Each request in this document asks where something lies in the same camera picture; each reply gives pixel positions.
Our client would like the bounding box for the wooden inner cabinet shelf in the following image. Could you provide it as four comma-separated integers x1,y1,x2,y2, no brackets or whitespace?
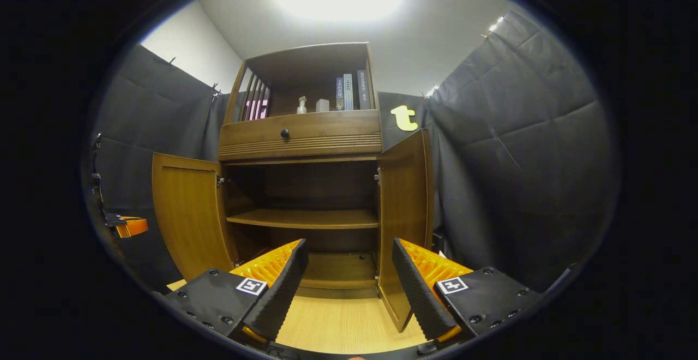
227,209,379,230

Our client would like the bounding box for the wooden cabinet door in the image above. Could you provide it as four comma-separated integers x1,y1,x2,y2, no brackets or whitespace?
152,153,239,281
377,129,435,333

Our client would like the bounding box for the wooden double-door shoe cabinet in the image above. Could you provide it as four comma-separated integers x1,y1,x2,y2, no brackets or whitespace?
152,42,435,333

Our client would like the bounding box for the black backdrop cloth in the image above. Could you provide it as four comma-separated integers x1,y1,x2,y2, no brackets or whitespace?
85,11,622,295

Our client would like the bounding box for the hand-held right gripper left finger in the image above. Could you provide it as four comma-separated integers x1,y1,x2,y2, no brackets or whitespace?
164,238,309,344

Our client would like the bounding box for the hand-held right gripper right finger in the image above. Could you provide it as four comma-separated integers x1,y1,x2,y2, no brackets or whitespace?
392,238,543,343

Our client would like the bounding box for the dark grey book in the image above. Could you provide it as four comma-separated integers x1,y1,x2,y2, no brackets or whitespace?
357,70,371,110

